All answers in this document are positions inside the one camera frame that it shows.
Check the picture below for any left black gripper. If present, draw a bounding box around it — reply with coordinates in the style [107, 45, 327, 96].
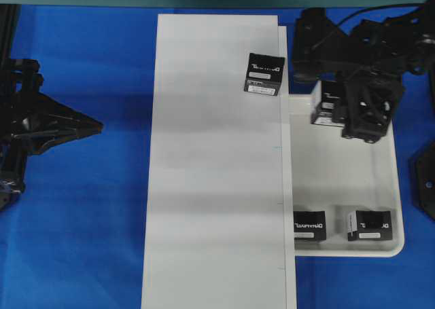
[1, 59, 103, 155]

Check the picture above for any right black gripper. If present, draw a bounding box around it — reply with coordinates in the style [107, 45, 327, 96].
[338, 70, 404, 144]

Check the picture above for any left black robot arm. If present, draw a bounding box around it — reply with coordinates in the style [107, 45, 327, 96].
[1, 58, 103, 208]

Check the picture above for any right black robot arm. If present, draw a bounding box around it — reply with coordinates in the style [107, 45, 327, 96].
[292, 0, 434, 143]

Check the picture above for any black box tray bottom right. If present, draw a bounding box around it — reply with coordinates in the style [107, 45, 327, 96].
[347, 211, 393, 241]

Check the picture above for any black box tray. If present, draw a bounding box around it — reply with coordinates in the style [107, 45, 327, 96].
[347, 211, 393, 241]
[293, 211, 326, 241]

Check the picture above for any black box tray bottom left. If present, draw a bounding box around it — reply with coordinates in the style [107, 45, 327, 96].
[293, 211, 326, 241]

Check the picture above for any white base board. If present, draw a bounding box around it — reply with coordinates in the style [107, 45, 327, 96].
[141, 14, 297, 308]

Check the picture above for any blue table cloth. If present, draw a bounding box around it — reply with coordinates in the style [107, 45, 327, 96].
[1, 5, 434, 308]

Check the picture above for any black cable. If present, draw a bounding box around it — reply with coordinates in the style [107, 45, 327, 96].
[334, 3, 425, 26]

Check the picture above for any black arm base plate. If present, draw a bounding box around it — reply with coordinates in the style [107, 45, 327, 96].
[408, 140, 434, 221]

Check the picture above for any black aluminium frame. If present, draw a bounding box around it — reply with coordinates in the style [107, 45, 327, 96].
[0, 4, 21, 69]

